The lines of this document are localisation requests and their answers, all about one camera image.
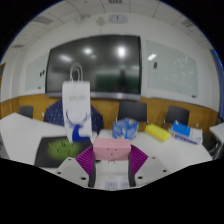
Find large black wall screen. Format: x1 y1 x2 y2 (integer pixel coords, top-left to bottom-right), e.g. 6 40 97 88
44 34 143 101

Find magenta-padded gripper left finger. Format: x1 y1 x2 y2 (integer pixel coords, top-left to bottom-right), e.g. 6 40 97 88
54 145 98 189

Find blue curtain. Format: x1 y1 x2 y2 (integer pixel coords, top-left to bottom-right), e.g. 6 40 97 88
210 49 224 113

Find blue white paper ream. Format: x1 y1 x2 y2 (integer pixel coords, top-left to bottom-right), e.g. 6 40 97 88
168 120 204 146

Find white ceiling device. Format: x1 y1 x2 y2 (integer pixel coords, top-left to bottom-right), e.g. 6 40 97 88
108 13 129 25

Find white power strip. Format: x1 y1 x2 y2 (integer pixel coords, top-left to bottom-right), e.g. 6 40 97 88
99 176 131 191

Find large glass whiteboard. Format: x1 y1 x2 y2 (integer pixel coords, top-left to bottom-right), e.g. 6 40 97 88
145 39 200 100

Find yellow box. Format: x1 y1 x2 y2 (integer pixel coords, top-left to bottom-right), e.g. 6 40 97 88
144 123 171 143

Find navy dotted cloth bag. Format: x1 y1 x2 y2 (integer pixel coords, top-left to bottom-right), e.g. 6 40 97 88
42 98 105 135

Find blue tissue box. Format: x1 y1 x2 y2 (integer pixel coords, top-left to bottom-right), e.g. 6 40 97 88
111 117 140 141

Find pink charger block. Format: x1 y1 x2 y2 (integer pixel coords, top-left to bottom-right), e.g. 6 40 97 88
92 138 132 164

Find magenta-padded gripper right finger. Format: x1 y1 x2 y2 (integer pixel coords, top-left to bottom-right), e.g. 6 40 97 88
127 144 173 188

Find white side table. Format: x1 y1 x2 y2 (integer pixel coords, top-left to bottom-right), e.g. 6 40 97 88
209 121 224 145

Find small glass whiteboard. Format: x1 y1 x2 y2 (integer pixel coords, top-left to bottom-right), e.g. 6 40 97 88
24 53 50 93

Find white paper bag blue deer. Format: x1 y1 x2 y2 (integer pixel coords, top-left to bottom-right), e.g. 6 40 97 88
61 62 93 144

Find black mouse pad green print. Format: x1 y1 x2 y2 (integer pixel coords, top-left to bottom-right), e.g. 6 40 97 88
34 135 94 169

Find black office chair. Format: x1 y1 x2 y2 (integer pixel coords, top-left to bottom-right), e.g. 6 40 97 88
202 132 224 161
17 105 35 119
116 100 149 124
164 105 191 127

